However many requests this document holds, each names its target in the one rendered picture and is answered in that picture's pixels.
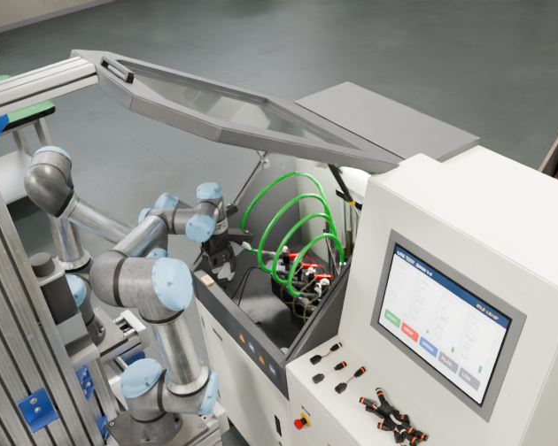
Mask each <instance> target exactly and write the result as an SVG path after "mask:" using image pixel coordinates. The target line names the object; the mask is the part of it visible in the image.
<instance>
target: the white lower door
mask: <svg viewBox="0 0 558 446"><path fill-rule="evenodd" d="M199 306H200V311H201V314H202V316H201V320H202V324H203V327H204V328H205V334H206V339H207V342H208V347H209V350H210V355H211V359H212V363H213V370H214V371H215V372H217V373H218V374H219V387H218V396H219V398H220V399H221V405H222V407H223V408H224V409H225V411H226V412H227V413H228V414H229V416H230V417H231V418H232V419H233V420H234V422H235V423H236V424H237V426H238V427H239V428H240V430H241V431H242V432H243V434H244V435H245V436H246V438H247V439H248V440H249V442H250V443H251V444H252V446H291V436H290V429H289V421H288V414H287V407H286V400H285V397H284V396H283V394H282V393H281V392H280V391H279V390H278V389H277V387H276V386H275V385H274V384H273V383H272V382H271V381H270V379H269V378H268V377H267V376H266V375H265V374H264V373H263V372H262V371H261V370H260V369H259V368H258V367H257V366H256V365H255V363H254V362H253V361H252V360H251V359H250V358H249V357H248V355H247V354H246V353H245V352H244V351H243V350H242V349H241V348H240V346H239V345H238V344H237V343H236V342H235V341H234V340H233V338H232V337H231V336H230V335H229V334H228V333H227V332H226V331H225V329H224V328H223V327H222V326H221V325H220V324H219V323H218V321H217V320H216V319H215V318H214V317H213V316H212V315H211V313H210V312H209V311H208V310H207V309H206V308H205V307H204V306H203V305H202V304H201V303H200V302H199Z"/></svg>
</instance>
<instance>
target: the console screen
mask: <svg viewBox="0 0 558 446"><path fill-rule="evenodd" d="M526 319H527V315H526V314H525V313H523V312H522V311H520V310H518V309H516V308H515V307H514V306H513V305H511V304H509V303H507V302H506V301H504V300H503V299H501V298H500V297H498V296H496V295H494V294H493V293H492V292H491V291H489V290H488V289H486V288H484V287H482V286H481V285H479V284H478V283H476V282H475V281H473V280H471V279H470V278H469V277H467V276H466V275H464V274H463V273H460V272H459V271H457V270H456V269H454V268H453V267H451V266H450V265H448V264H447V263H445V262H444V261H442V260H441V259H439V258H437V257H435V256H434V255H432V254H431V253H429V252H428V251H427V250H425V249H423V248H422V247H420V246H419V245H417V244H415V243H414V242H412V241H410V240H409V239H407V238H406V237H405V236H403V235H401V234H400V233H398V232H397V231H395V230H393V229H391V232H390V236H389V240H388V244H387V248H386V252H385V256H384V264H383V268H382V272H381V276H380V281H379V284H378V289H377V292H376V300H375V304H374V309H373V312H372V317H371V320H370V326H372V327H373V328H374V329H375V330H376V331H377V332H378V333H379V334H380V335H382V336H383V337H384V338H385V339H387V340H388V341H389V342H390V343H392V344H393V345H394V346H395V347H396V348H398V349H399V350H400V351H401V352H403V353H404V354H405V355H406V356H408V357H409V358H410V359H411V360H413V361H414V362H415V363H416V364H417V365H419V366H420V367H421V368H422V369H423V370H424V371H425V372H426V373H428V374H429V375H430V376H431V377H432V378H434V379H435V380H436V381H437V382H439V383H440V384H441V385H442V386H443V387H445V388H446V389H447V390H448V391H450V392H451V393H452V394H453V395H454V396H456V397H457V398H458V399H459V400H461V401H462V402H463V403H464V404H466V405H467V406H468V407H469V408H470V409H471V410H472V411H473V412H474V413H476V414H477V415H478V416H479V417H480V418H482V419H483V420H484V421H485V422H487V423H489V421H490V418H491V416H492V412H493V409H494V406H495V404H496V402H497V399H498V396H499V394H500V390H501V387H502V384H503V382H504V380H505V377H506V374H507V372H508V368H509V365H510V363H511V360H512V357H513V355H514V353H515V348H516V345H517V343H518V341H519V338H520V335H521V333H522V331H523V326H524V323H525V321H526Z"/></svg>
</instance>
